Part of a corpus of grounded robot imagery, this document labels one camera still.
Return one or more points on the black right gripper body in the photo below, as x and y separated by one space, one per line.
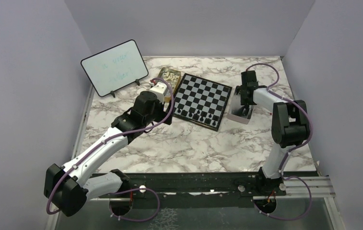
245 101

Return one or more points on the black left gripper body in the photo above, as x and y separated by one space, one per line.
158 113

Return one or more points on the black chess rook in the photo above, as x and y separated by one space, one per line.
195 116

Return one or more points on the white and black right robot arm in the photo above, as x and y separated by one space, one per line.
289 129

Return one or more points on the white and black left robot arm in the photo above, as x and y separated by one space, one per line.
69 186

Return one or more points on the pile of white chess pieces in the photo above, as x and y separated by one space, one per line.
171 77

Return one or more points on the pink tin box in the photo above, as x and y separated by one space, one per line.
239 113

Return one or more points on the black and silver chessboard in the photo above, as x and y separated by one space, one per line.
196 93

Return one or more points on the small whiteboard with stand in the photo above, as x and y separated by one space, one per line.
115 68

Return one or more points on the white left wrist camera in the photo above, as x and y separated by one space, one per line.
160 90

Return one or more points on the black mounting rail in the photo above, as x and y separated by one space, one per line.
217 189

